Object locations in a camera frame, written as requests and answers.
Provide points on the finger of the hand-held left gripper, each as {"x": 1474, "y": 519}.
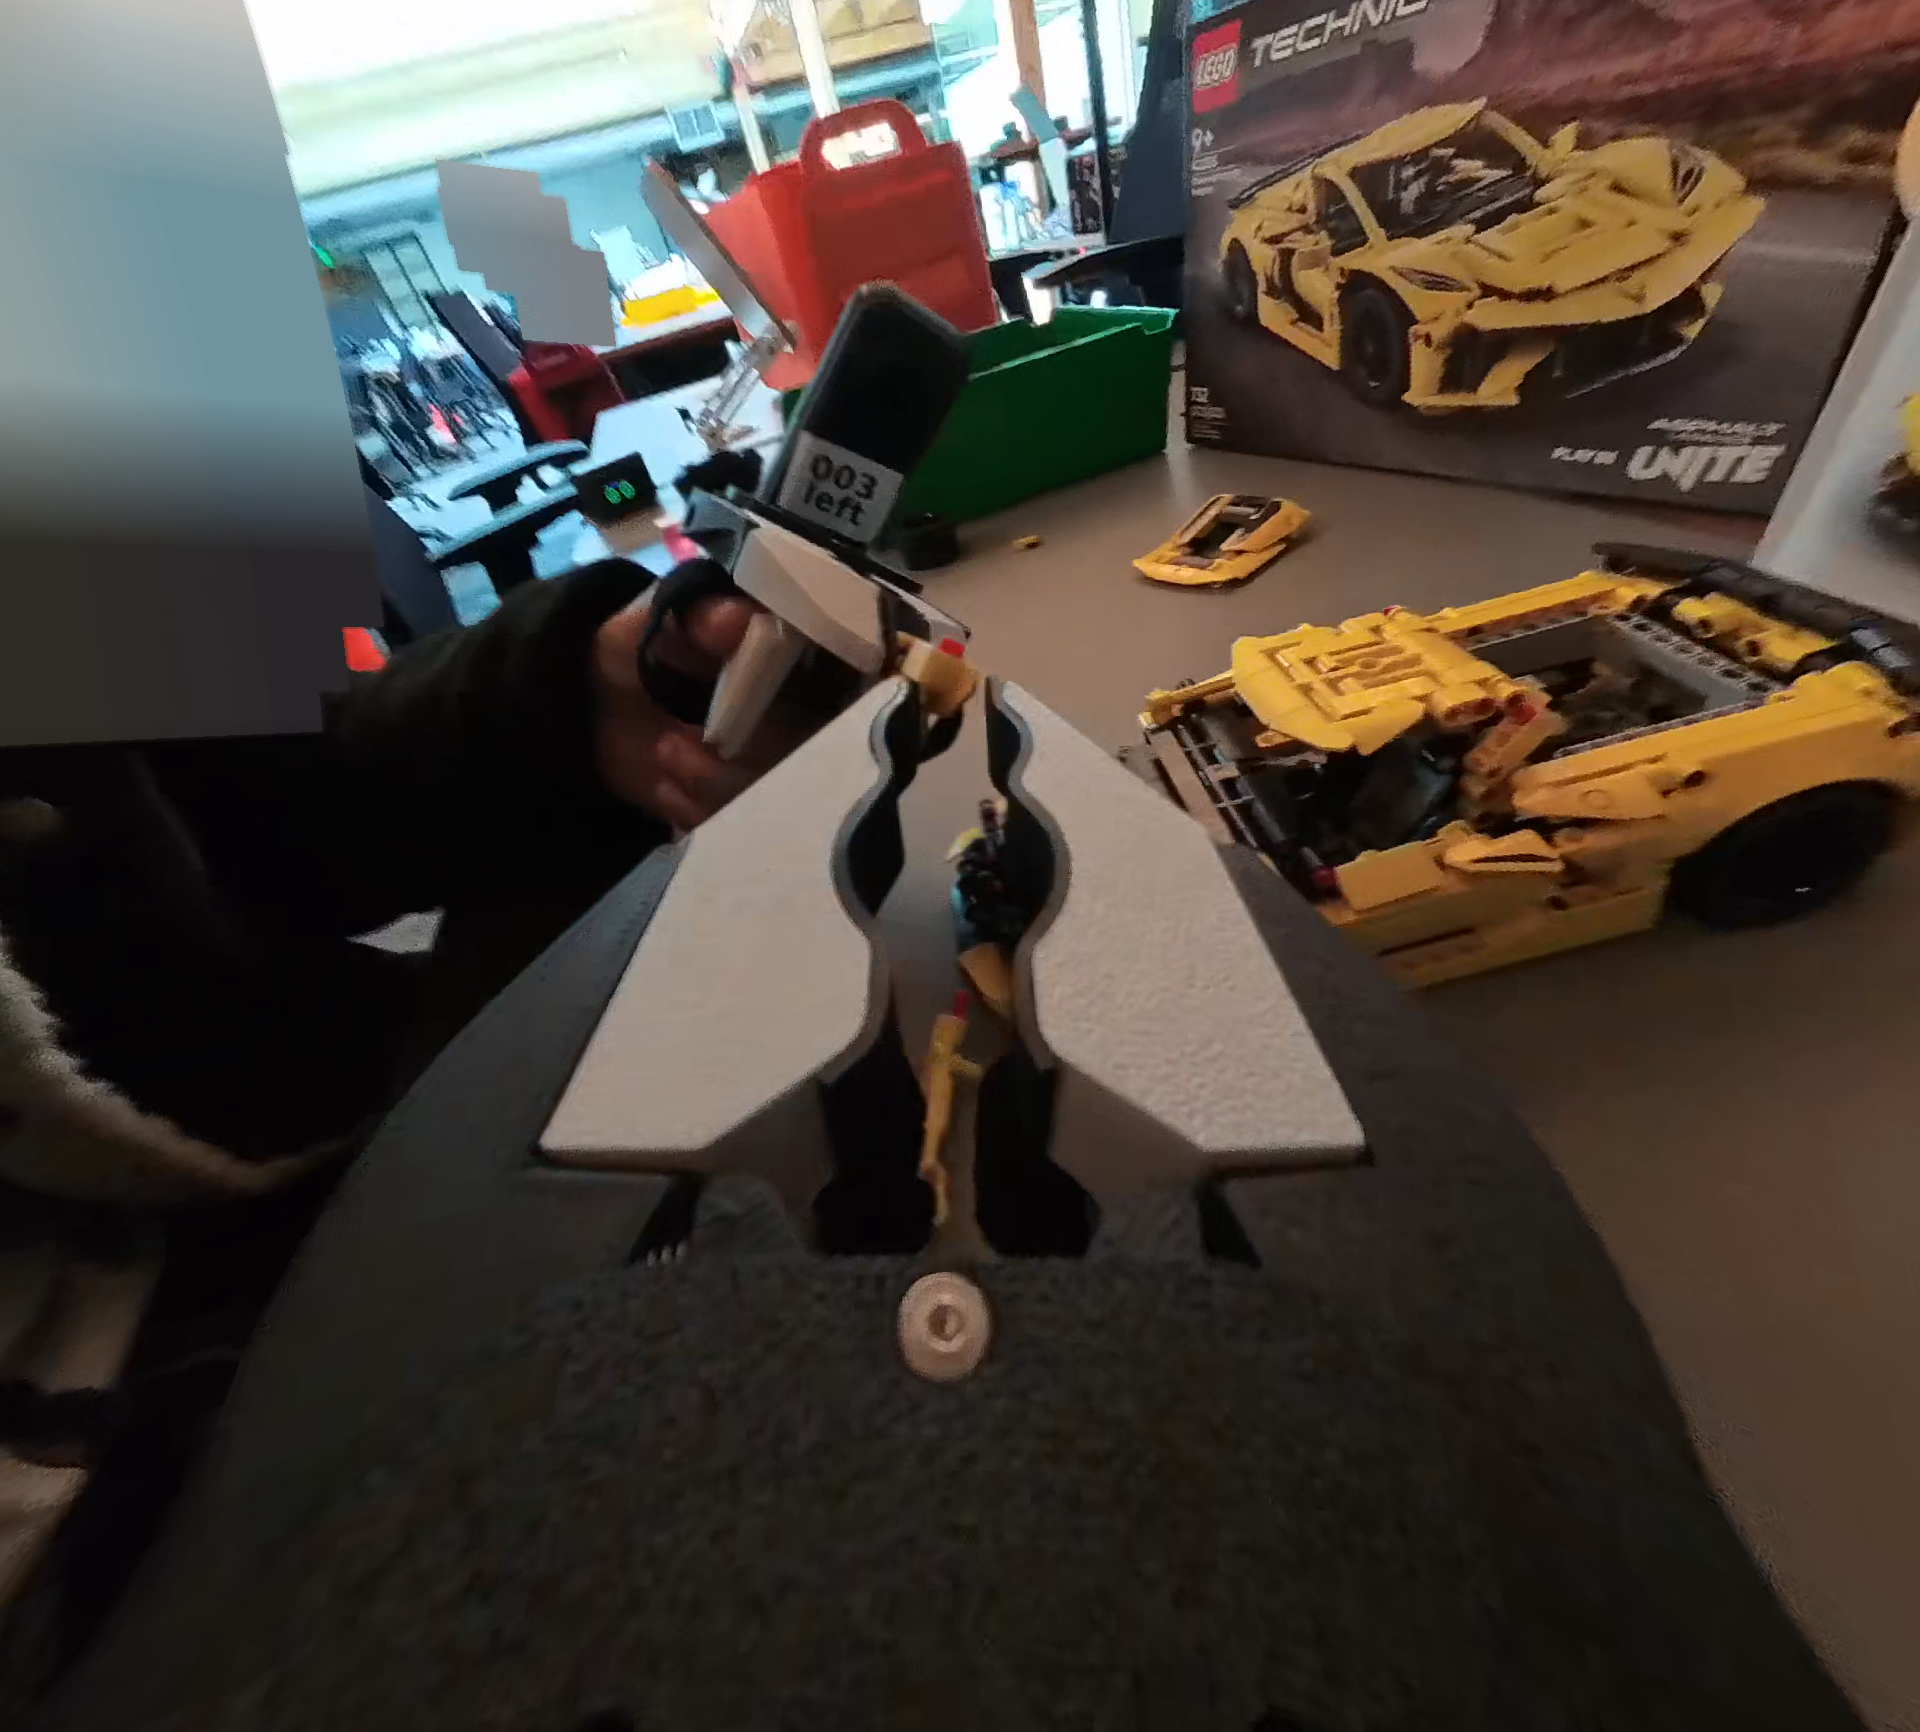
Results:
{"x": 810, "y": 592}
{"x": 938, "y": 631}

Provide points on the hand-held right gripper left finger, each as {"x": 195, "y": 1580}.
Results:
{"x": 721, "y": 996}

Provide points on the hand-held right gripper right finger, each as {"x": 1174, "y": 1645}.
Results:
{"x": 1184, "y": 996}

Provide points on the yellow black brick subassembly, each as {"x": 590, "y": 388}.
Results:
{"x": 983, "y": 906}

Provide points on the yellow brick car model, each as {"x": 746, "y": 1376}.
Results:
{"x": 1500, "y": 743}

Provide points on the person's left forearm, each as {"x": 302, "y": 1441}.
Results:
{"x": 480, "y": 743}

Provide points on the white desk lamp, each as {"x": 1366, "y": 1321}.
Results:
{"x": 712, "y": 263}

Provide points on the grey desk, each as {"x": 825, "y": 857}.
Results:
{"x": 1651, "y": 1237}

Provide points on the person's left hand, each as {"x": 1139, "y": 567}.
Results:
{"x": 660, "y": 743}

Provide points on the black rubber tyre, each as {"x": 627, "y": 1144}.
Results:
{"x": 931, "y": 544}

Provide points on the red bag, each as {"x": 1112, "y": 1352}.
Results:
{"x": 885, "y": 232}

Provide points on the green plastic bin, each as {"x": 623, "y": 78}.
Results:
{"x": 1050, "y": 412}

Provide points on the yellow car roof section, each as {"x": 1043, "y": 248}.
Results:
{"x": 1223, "y": 540}

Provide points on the black office chair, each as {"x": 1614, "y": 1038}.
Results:
{"x": 511, "y": 517}

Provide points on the person's fleece-collared jacket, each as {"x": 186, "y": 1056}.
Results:
{"x": 90, "y": 1086}

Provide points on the toy car set box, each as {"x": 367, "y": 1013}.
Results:
{"x": 1500, "y": 232}

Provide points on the person's light grey hoodie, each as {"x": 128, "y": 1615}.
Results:
{"x": 61, "y": 1312}

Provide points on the car instruction booklet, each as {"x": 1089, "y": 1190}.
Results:
{"x": 1844, "y": 442}

